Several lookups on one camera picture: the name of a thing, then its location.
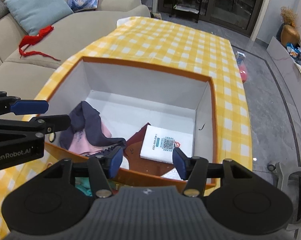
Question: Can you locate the white tissue pack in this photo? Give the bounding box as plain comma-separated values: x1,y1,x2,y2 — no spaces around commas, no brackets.
140,125,193,164

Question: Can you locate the teal plush toy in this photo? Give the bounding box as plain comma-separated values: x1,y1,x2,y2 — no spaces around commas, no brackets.
75,177,92,197

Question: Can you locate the navy and pink cloth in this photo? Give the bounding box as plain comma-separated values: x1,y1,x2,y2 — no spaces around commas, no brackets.
59,101,127,157

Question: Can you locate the beige sofa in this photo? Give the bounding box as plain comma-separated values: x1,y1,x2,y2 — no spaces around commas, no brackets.
0,0,150,99

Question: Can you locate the orange cardboard box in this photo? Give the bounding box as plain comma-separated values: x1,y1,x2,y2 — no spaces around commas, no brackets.
43,56,219,197

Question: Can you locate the red ribbon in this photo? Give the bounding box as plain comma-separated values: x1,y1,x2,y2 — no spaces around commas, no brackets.
18,25,60,61

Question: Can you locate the light blue cushion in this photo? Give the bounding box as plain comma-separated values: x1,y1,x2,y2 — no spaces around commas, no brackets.
4,0,73,36

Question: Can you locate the grey chair base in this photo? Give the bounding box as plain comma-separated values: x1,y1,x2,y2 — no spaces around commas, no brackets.
267,161,301,231

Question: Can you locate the yellow checkered tablecloth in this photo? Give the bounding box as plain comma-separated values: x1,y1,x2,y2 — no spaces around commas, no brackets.
0,17,252,239

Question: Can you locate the white tv cabinet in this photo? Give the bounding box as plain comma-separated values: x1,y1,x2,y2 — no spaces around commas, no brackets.
266,36,301,95

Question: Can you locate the gold vase with dried flowers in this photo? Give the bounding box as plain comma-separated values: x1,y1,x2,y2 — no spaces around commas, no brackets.
281,7,300,47

